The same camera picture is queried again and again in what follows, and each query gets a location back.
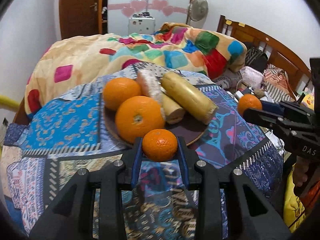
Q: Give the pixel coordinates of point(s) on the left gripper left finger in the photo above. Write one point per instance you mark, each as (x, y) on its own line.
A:
(137, 161)

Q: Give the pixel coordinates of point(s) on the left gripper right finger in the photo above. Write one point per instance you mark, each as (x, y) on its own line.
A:
(183, 161)

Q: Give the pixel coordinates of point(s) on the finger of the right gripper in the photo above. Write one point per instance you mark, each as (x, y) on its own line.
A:
(274, 108)
(262, 118)

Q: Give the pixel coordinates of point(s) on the small mandarin orange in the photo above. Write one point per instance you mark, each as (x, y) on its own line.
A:
(159, 145)

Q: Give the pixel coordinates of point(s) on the orange with sticker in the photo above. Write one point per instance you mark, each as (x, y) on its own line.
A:
(137, 116)

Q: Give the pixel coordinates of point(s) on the short sugarcane piece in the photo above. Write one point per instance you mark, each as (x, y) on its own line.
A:
(174, 113)

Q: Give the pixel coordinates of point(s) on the large orange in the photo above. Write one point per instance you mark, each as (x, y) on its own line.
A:
(119, 90)

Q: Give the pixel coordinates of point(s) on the person's right hand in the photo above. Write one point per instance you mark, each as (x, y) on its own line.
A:
(299, 172)

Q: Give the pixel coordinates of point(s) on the dark purple plate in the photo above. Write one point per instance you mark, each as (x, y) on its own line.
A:
(189, 128)

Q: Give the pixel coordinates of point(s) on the black striped bag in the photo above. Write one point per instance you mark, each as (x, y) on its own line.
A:
(255, 58)

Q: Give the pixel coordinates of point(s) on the wooden bed headboard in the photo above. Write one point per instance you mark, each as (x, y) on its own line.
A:
(278, 54)

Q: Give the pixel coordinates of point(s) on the blue patchwork bed cover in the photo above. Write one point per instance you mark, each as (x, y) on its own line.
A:
(69, 133)

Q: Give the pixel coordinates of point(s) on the colourful checked blanket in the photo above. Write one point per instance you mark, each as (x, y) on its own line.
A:
(82, 59)

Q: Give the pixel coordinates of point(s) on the standing electric fan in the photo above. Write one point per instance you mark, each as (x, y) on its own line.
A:
(197, 11)

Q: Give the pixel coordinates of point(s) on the white appliance box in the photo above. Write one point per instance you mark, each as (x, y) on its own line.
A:
(142, 23)

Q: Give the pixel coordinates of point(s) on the white wardrobe with hearts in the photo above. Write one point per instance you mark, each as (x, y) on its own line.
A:
(120, 11)

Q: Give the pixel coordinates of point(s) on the brown wooden door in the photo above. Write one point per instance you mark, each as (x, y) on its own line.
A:
(78, 18)

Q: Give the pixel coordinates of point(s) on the yellow padded chair frame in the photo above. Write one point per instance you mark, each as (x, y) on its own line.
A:
(9, 104)

